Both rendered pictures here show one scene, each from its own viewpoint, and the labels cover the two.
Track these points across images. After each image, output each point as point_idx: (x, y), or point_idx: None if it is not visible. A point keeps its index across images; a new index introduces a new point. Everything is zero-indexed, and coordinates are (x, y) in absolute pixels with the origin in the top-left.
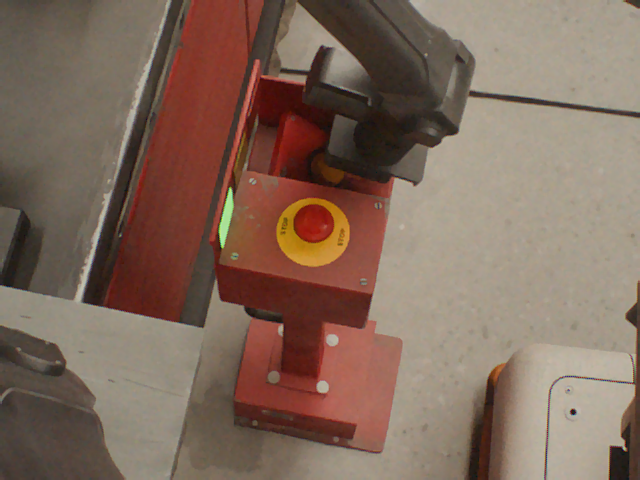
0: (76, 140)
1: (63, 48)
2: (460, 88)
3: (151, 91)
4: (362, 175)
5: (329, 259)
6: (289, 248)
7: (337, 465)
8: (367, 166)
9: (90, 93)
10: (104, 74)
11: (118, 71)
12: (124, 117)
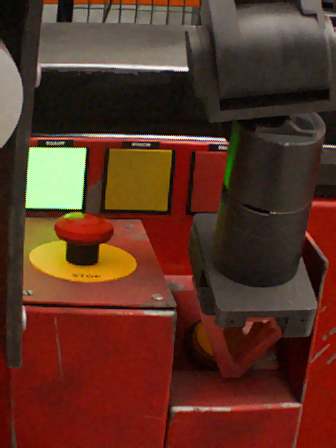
0: (73, 53)
1: (175, 47)
2: (267, 21)
3: (175, 104)
4: (196, 281)
5: (47, 270)
6: (47, 248)
7: None
8: (202, 253)
9: (133, 54)
10: (161, 57)
11: (171, 60)
12: (117, 63)
